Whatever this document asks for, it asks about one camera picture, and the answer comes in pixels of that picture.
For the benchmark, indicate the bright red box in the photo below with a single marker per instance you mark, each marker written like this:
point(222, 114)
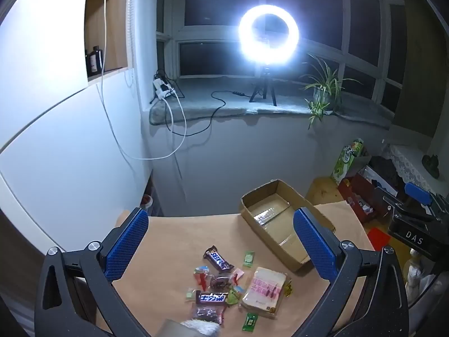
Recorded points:
point(345, 191)

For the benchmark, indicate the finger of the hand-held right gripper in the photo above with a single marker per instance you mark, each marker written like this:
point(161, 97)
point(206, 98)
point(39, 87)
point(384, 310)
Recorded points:
point(417, 193)
point(403, 215)

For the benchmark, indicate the green carton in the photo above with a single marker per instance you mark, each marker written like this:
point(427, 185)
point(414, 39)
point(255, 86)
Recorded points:
point(343, 165)

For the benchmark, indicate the white knitted cloth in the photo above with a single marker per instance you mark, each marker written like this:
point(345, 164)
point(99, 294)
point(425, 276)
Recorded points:
point(417, 273)

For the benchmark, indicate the green sachet white label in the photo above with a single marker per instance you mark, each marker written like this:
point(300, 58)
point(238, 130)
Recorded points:
point(250, 322)

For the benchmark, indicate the wooden shelf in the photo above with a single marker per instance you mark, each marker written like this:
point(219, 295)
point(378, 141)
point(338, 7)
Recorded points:
point(115, 24)

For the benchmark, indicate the brown chocolate bar white print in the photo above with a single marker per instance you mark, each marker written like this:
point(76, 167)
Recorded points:
point(218, 259)

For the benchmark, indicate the yellow jelly cup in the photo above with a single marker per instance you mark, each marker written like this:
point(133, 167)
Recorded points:
point(235, 296)

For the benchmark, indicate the silver foil packet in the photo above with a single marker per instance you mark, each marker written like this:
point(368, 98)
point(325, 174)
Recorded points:
point(175, 330)

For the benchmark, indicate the white window frame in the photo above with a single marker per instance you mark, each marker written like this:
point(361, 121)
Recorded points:
point(203, 34)

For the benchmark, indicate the red white container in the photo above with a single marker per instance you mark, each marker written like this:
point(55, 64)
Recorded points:
point(146, 202)

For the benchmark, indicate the brown jelly cup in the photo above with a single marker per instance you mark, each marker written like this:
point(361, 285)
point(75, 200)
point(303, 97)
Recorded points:
point(201, 271)

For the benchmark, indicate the potted spider plant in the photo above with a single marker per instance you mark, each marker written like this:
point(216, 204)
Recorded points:
point(321, 94)

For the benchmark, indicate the dark bottle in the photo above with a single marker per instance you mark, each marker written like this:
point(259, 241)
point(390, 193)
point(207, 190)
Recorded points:
point(95, 61)

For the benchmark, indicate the dark clothing pile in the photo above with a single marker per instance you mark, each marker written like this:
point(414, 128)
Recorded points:
point(384, 168)

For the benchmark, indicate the brown paper sheet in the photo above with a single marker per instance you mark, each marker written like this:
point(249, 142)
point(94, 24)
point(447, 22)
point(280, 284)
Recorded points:
point(168, 245)

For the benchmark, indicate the brown chocolate bar blue print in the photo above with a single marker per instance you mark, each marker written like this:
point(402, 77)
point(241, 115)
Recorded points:
point(211, 298)

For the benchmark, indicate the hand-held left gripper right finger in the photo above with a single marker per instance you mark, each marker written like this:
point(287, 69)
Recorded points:
point(312, 245)

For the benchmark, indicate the red paper sheet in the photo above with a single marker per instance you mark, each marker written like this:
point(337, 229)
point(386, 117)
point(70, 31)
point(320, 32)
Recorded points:
point(379, 237)

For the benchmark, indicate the yellow candy wrapper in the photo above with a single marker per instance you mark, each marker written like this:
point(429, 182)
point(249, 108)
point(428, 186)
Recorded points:
point(288, 288)

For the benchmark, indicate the olive curtain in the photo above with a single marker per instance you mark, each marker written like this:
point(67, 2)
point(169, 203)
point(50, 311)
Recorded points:
point(421, 59)

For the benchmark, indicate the small green candy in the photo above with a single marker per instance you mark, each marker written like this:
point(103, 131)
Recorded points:
point(248, 258)
point(189, 294)

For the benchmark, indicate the sliced bread packet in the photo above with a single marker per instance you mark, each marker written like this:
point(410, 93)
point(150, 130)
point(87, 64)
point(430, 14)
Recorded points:
point(263, 293)

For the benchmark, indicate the clear dried fruit packet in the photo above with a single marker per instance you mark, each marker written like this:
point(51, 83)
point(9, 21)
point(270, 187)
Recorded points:
point(208, 314)
point(219, 282)

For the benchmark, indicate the dark figurine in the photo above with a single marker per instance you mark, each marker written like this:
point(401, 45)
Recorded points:
point(431, 165)

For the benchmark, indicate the white ribbed pipe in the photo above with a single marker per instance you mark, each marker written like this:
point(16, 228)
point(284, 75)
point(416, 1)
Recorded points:
point(133, 14)

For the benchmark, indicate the white power strip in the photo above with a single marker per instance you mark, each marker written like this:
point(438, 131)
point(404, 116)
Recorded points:
point(162, 89)

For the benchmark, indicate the cardboard box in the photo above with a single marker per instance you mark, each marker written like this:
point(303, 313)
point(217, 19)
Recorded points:
point(273, 228)

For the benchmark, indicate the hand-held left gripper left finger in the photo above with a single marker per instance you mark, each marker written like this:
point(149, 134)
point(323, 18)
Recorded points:
point(126, 245)

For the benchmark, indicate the dark red box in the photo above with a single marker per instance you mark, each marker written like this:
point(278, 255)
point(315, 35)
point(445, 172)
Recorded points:
point(361, 196)

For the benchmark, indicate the white lace cloth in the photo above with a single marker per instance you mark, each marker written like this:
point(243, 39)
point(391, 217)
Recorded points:
point(407, 168)

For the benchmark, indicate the small pink packet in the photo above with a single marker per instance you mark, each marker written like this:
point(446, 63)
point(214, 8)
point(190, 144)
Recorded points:
point(239, 273)

